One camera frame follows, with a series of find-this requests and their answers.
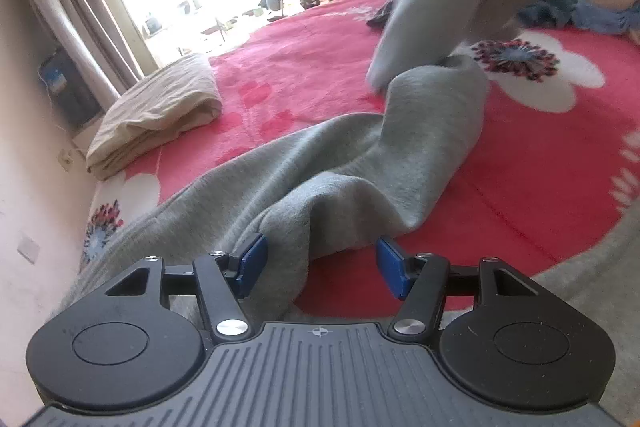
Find grey sweatpants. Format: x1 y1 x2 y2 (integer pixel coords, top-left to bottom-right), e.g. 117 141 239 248
50 0 551 338

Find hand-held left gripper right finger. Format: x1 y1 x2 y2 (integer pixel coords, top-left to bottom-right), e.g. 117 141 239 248
376 236 541 343

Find white wall switch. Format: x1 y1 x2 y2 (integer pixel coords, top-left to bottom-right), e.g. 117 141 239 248
17 234 41 264

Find dark blue denim garment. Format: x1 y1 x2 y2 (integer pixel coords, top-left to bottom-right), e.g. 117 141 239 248
520 0 581 28

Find beige folded cloth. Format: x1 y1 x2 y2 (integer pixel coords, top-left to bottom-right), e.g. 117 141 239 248
85 53 223 181

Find pink floral blanket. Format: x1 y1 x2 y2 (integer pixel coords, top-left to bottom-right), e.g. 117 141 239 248
75 0 640 323

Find light blue garment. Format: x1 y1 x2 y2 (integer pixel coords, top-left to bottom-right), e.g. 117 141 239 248
570 0 637 35

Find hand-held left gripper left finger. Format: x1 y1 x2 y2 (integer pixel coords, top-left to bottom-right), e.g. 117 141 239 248
105 233 268 343

